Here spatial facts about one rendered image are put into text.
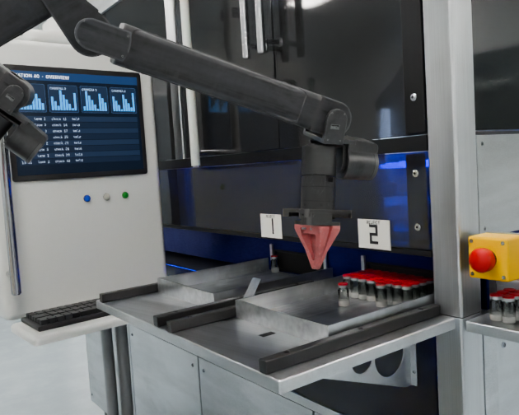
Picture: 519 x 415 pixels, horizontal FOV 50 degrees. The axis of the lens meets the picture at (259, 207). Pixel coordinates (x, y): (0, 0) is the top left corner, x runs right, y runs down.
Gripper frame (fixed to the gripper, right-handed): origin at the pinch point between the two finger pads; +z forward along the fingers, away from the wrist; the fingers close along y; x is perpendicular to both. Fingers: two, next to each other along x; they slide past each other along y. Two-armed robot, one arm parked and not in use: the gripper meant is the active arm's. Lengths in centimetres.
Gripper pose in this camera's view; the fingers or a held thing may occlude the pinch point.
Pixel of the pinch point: (315, 263)
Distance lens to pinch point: 92.9
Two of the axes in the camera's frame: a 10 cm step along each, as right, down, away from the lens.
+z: -0.3, 10.0, 0.0
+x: -5.8, -0.2, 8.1
